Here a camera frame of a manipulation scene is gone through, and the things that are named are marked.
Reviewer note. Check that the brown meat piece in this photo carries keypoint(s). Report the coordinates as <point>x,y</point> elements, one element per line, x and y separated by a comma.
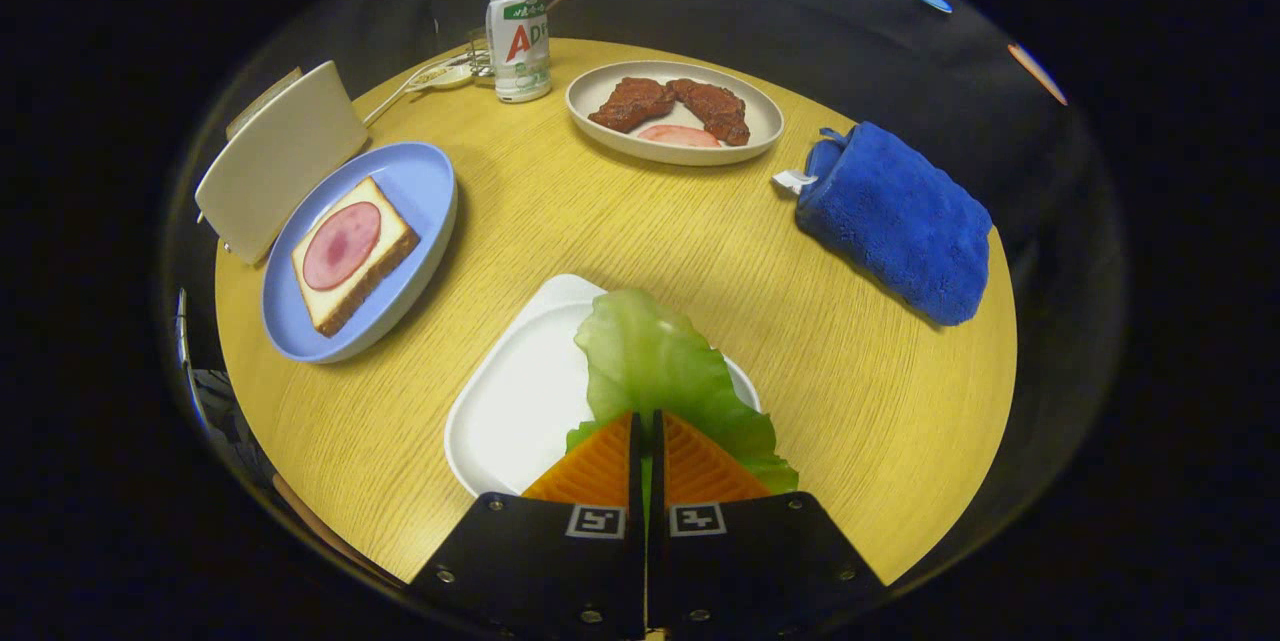
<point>630,103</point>
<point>712,109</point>

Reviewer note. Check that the brown chopstick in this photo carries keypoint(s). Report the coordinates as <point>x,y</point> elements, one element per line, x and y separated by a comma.
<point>560,0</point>

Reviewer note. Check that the pink ham slice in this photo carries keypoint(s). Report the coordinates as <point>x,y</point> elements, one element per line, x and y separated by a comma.
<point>680,135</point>
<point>340,246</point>

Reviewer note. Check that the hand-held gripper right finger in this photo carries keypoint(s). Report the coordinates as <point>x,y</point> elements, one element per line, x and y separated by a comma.
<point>750,571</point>

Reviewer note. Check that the white square plate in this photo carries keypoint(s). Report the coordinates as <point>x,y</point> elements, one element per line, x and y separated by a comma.
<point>520,401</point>

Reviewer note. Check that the beige oval plate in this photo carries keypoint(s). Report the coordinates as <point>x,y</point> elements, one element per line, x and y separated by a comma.
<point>757,116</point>

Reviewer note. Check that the blue plate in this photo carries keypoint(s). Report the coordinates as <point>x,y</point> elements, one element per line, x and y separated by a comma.
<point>410,181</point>

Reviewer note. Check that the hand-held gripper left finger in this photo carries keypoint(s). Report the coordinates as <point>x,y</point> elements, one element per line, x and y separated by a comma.
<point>540,571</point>

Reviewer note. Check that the green lettuce leaf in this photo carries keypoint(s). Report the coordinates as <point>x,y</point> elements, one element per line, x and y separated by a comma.
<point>650,361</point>

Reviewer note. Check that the metal mesh utensil holder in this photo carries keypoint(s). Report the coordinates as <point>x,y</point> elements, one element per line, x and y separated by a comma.
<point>478,51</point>

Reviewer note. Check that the bread slice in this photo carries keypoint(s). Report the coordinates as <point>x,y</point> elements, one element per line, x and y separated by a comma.
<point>332,308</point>

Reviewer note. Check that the small white dish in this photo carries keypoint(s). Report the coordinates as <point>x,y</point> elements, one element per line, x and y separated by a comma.
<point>445,77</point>

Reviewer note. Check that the white green drink bottle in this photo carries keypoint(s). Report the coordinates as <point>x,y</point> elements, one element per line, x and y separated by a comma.
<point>518,41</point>

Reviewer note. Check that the blue folded towel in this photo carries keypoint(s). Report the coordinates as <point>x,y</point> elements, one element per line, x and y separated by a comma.
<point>900,221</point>

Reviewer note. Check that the white toaster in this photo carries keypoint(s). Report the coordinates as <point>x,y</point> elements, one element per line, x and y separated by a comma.
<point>280,161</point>

